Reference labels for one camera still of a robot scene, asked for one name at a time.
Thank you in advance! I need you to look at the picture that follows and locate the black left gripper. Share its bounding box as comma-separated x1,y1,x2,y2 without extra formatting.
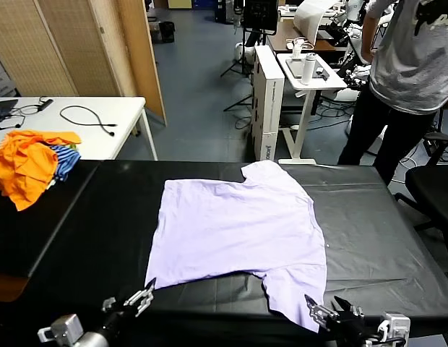
99,277,157,339

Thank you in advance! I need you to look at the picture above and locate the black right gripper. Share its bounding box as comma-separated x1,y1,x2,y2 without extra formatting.
303,293,379,347

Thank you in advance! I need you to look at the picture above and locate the lavender printed t-shirt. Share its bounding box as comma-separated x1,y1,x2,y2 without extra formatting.
144,160,328,333

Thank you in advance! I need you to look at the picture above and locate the black plastic table cover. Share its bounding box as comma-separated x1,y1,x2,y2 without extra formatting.
27,160,448,337

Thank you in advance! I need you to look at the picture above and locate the black topped wooden side table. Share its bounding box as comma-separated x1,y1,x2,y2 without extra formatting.
0,160,101,301

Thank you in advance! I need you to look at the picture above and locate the blue striped garment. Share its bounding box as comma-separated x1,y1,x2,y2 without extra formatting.
46,144,82,184

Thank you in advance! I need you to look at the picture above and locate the black office chair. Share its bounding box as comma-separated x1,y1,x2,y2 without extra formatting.
394,132,448,279

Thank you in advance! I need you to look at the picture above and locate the white table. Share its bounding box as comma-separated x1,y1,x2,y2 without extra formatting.
0,95,159,161

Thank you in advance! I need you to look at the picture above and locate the orange garment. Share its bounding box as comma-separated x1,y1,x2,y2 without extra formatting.
0,129,82,212

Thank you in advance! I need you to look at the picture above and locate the person in grey shirt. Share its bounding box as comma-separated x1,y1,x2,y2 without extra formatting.
337,0,448,185

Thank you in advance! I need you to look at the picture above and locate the tall white cardboard box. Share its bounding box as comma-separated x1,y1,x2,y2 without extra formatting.
251,44,285,163

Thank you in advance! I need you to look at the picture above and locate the white standing desk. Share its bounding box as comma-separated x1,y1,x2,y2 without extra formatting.
276,51,349,166

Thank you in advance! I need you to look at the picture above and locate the dark laptop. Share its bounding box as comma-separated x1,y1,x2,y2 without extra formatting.
0,98,19,122

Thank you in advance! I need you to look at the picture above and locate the white bottle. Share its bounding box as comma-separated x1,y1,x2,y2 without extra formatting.
300,52,317,86

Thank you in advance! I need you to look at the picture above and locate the grey tablet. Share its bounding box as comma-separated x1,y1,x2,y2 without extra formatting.
285,57,330,80

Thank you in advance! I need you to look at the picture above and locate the wooden partition screen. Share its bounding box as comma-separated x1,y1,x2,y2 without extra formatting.
0,0,168,127

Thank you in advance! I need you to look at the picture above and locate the white headset on stand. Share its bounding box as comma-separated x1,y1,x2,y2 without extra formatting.
287,36,315,59

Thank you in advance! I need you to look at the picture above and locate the black trash bin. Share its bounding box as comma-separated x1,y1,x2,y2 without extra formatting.
158,20,176,43

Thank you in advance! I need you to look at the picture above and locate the white round device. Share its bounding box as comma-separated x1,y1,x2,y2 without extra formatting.
233,41,256,61

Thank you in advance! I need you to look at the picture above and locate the brown desk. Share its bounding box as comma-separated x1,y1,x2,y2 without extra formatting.
266,18,350,53

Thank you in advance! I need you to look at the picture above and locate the white curved sheet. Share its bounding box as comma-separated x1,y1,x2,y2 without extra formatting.
294,0,339,46

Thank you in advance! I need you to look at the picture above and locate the white humanoid robot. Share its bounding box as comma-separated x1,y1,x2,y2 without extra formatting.
332,0,373,103

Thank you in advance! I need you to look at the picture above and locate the black panel on tripod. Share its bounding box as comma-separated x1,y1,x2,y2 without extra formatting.
220,0,280,113

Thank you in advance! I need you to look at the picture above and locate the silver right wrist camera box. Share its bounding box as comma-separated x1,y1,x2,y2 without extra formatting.
377,312,412,344

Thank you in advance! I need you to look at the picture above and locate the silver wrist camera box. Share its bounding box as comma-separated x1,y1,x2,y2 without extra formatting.
377,312,412,344
38,313,84,343

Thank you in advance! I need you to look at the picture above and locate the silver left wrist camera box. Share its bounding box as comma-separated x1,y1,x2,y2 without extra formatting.
38,313,84,343

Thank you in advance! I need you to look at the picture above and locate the black looped cable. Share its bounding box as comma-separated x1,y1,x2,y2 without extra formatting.
59,105,118,137

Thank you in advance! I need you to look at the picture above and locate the thin black cable with adapter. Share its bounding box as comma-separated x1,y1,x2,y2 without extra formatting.
0,95,54,133

